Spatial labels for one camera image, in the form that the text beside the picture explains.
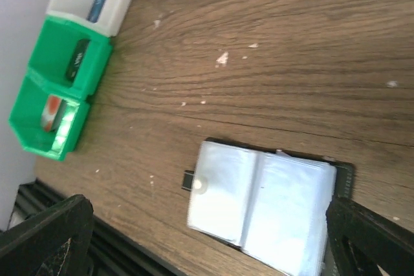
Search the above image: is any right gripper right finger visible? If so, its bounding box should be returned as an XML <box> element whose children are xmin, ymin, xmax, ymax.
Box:
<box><xmin>326</xmin><ymin>197</ymin><xmax>413</xmax><ymax>275</ymax></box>

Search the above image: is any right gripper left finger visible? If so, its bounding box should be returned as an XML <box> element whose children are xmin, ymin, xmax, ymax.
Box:
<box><xmin>1</xmin><ymin>195</ymin><xmax>94</xmax><ymax>275</ymax></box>

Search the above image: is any black leather card holder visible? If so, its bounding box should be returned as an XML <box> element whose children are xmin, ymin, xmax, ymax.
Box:
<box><xmin>182</xmin><ymin>138</ymin><xmax>356</xmax><ymax>275</ymax></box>

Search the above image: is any red and white card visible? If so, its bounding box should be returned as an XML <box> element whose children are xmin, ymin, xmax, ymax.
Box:
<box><xmin>41</xmin><ymin>95</ymin><xmax>67</xmax><ymax>132</ymax></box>

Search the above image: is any dark card in bin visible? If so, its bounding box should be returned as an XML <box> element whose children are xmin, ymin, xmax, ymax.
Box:
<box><xmin>65</xmin><ymin>39</ymin><xmax>90</xmax><ymax>81</ymax></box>

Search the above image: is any blue card in bin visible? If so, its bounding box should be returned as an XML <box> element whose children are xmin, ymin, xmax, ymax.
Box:
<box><xmin>87</xmin><ymin>0</ymin><xmax>106</xmax><ymax>23</ymax></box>

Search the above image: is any green plastic bin front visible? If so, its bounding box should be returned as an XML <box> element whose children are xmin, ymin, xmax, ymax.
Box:
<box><xmin>9</xmin><ymin>69</ymin><xmax>90</xmax><ymax>161</ymax></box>

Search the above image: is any green plastic bin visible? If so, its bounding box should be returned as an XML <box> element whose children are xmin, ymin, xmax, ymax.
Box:
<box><xmin>9</xmin><ymin>69</ymin><xmax>90</xmax><ymax>161</ymax></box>
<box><xmin>28</xmin><ymin>16</ymin><xmax>113</xmax><ymax>101</ymax></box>

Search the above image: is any green plastic bin middle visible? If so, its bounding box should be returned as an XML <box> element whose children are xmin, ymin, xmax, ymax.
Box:
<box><xmin>28</xmin><ymin>16</ymin><xmax>113</xmax><ymax>101</ymax></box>

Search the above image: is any black aluminium frame rail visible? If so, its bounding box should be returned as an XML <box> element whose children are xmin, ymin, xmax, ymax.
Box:
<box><xmin>12</xmin><ymin>181</ymin><xmax>183</xmax><ymax>275</ymax></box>

